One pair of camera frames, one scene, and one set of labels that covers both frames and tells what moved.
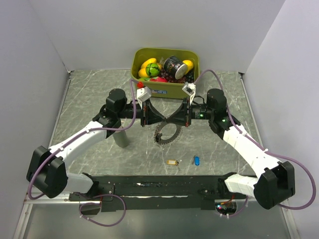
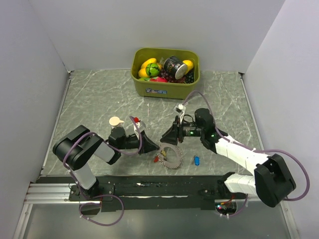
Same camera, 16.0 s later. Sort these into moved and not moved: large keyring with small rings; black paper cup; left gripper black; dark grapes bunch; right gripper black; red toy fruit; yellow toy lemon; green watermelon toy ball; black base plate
Moved: large keyring with small rings; right gripper black; left gripper black
Not moved: yellow toy lemon; red toy fruit; green watermelon toy ball; black base plate; black paper cup; dark grapes bunch
